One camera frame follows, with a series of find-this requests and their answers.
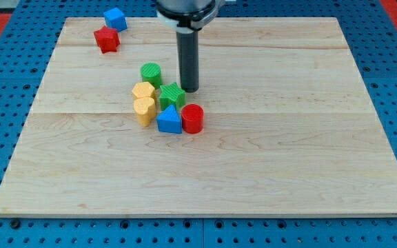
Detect red cylinder block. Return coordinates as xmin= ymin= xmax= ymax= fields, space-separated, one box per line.
xmin=181 ymin=104 xmax=204 ymax=134

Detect blue cube block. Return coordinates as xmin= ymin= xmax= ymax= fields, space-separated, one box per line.
xmin=103 ymin=8 xmax=128 ymax=32

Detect green star block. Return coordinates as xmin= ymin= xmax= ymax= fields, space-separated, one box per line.
xmin=159 ymin=82 xmax=186 ymax=111

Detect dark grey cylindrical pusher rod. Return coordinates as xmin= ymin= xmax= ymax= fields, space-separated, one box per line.
xmin=176 ymin=32 xmax=199 ymax=93

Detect red star block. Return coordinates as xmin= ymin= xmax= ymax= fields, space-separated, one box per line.
xmin=93 ymin=26 xmax=120 ymax=54

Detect yellow heart block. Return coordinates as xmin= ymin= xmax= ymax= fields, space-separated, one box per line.
xmin=133 ymin=97 xmax=156 ymax=127

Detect blue triangle block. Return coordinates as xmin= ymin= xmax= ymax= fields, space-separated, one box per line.
xmin=156 ymin=105 xmax=182 ymax=134

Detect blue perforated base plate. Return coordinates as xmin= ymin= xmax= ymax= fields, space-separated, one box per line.
xmin=0 ymin=1 xmax=397 ymax=247

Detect yellow hexagon block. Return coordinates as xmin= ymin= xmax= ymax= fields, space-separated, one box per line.
xmin=132 ymin=81 xmax=156 ymax=100

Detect green cylinder block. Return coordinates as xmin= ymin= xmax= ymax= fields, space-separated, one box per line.
xmin=140 ymin=63 xmax=162 ymax=89

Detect light wooden board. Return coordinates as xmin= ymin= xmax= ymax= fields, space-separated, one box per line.
xmin=0 ymin=17 xmax=397 ymax=218

